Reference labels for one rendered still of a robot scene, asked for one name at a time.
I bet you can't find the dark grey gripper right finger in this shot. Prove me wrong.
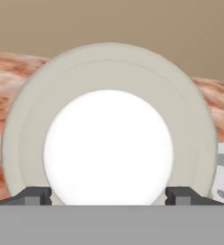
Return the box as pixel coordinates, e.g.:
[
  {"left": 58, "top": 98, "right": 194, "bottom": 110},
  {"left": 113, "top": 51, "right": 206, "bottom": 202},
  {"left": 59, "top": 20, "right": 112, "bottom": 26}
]
[{"left": 165, "top": 186, "right": 224, "bottom": 207}]

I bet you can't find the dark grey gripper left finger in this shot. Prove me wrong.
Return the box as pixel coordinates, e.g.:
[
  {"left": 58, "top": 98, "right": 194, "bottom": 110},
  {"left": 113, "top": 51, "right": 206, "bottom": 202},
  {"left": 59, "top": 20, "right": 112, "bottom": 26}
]
[{"left": 0, "top": 186, "right": 53, "bottom": 207}]

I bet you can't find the beige white round blender lid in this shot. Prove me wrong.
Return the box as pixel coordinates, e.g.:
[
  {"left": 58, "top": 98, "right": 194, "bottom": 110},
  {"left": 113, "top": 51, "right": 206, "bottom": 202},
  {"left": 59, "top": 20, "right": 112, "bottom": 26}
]
[{"left": 0, "top": 42, "right": 219, "bottom": 207}]

